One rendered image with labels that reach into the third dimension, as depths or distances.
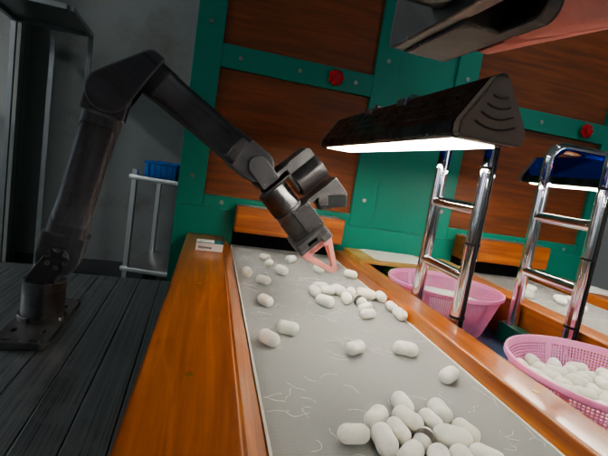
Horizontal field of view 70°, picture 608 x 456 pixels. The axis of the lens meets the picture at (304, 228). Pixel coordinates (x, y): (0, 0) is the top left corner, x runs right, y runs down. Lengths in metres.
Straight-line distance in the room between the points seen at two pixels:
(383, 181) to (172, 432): 1.05
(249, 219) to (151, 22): 2.43
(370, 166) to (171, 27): 2.37
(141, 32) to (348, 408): 3.13
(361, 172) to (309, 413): 0.90
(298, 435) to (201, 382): 0.10
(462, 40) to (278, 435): 0.35
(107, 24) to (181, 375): 3.12
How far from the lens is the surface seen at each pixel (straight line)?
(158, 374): 0.46
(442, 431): 0.47
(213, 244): 1.01
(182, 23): 3.41
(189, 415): 0.40
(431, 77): 1.38
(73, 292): 0.98
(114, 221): 3.38
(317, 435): 0.45
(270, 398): 0.49
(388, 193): 1.32
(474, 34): 0.19
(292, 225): 0.78
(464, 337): 0.73
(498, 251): 1.45
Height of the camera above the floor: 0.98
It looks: 7 degrees down
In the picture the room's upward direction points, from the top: 9 degrees clockwise
